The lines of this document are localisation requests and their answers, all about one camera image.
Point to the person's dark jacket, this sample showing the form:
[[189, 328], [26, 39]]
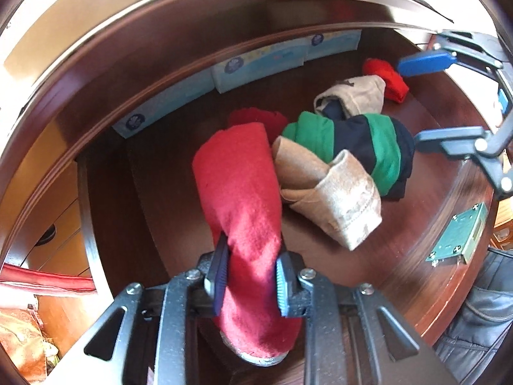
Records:
[[481, 321]]

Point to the red cloth band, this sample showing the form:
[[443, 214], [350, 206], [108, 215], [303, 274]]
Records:
[[40, 280]]

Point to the metal drawer lock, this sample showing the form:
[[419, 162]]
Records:
[[457, 236]]

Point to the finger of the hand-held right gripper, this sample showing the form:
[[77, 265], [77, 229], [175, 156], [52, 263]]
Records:
[[425, 63], [445, 141]]

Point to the dark red sock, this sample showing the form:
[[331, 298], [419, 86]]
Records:
[[256, 118]]

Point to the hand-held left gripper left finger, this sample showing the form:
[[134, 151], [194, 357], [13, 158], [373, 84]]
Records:
[[219, 280]]

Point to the beige underwear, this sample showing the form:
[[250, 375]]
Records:
[[356, 92]]

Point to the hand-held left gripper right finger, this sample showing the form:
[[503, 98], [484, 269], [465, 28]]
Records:
[[282, 288]]

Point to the green and navy striped sock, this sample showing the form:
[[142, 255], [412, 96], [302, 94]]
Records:
[[360, 144]]

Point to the small red sock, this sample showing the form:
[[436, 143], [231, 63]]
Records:
[[388, 76]]

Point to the orange patterned cushion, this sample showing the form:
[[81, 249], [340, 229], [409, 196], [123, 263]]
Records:
[[20, 337]]

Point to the wooden side drawer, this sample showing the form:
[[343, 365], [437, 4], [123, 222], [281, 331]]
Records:
[[68, 244]]

